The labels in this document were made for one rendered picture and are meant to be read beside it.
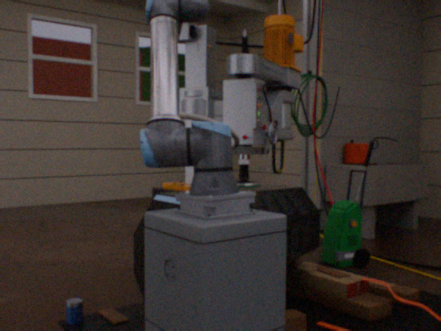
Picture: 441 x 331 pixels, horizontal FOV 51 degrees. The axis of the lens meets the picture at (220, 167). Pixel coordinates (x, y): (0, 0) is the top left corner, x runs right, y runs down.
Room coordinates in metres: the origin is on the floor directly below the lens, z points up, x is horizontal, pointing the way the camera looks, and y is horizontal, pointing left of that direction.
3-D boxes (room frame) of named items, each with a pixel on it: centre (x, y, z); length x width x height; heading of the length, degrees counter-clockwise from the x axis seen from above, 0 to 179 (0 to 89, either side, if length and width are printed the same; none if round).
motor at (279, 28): (3.63, -0.47, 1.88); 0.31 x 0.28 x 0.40; 63
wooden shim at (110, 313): (2.88, 0.68, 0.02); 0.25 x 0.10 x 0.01; 40
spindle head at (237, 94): (3.12, -0.19, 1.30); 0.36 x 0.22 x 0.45; 153
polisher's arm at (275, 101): (3.39, -0.35, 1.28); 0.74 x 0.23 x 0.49; 153
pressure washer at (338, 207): (4.26, -1.15, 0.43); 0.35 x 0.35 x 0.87; 21
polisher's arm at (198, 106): (3.78, -0.03, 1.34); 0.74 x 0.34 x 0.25; 71
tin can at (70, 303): (2.81, 0.89, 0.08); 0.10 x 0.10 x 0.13
